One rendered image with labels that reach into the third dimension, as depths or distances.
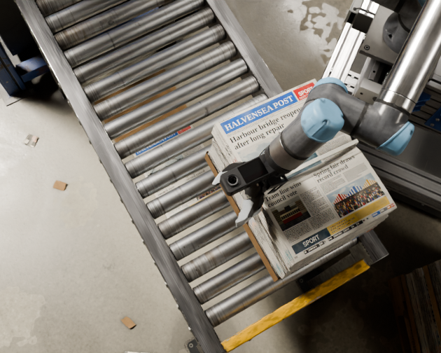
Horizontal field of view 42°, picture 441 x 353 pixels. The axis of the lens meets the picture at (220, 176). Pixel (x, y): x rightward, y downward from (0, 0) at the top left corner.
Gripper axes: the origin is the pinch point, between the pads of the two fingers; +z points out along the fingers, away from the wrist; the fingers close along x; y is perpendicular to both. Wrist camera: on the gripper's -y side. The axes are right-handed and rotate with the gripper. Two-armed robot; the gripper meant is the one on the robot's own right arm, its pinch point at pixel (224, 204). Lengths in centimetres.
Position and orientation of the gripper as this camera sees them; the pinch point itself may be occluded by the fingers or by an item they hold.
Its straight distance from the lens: 129.9
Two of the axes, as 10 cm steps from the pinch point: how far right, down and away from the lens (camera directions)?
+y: 7.1, -2.0, 6.8
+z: -5.2, 5.1, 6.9
